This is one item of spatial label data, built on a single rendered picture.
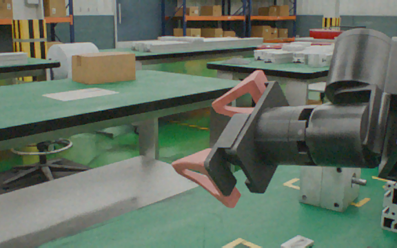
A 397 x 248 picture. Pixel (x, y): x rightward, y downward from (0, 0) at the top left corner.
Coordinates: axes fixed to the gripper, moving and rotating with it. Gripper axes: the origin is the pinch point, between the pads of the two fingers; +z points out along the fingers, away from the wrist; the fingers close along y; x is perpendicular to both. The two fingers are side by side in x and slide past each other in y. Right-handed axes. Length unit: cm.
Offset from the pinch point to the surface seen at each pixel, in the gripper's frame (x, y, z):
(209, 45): 172, -315, 284
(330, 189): 37.4, -23.4, 4.5
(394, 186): 35.0, -23.1, -8.1
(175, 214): 26.4, -5.9, 26.0
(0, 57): 40, -125, 298
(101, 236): 17.8, 6.0, 29.3
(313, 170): 34.2, -25.1, 7.6
